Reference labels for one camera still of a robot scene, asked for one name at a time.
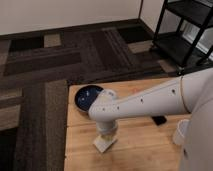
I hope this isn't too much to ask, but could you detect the white sponge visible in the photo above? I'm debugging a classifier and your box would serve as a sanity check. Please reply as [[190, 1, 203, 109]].
[[93, 135, 117, 153]]

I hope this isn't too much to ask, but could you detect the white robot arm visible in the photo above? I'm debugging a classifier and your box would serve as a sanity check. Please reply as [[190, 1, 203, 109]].
[[89, 68, 213, 171]]

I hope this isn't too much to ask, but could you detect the dark blue bowl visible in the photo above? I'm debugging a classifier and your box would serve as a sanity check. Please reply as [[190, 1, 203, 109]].
[[74, 85, 103, 112]]

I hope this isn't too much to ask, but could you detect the black phone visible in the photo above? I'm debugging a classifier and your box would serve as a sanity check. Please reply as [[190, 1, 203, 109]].
[[152, 116, 167, 126]]

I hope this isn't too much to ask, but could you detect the white cup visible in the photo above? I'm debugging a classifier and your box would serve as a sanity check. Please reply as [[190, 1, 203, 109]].
[[172, 119, 189, 146]]

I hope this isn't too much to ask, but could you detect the black metal shelf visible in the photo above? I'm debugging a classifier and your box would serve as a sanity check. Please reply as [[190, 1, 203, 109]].
[[153, 0, 213, 68]]

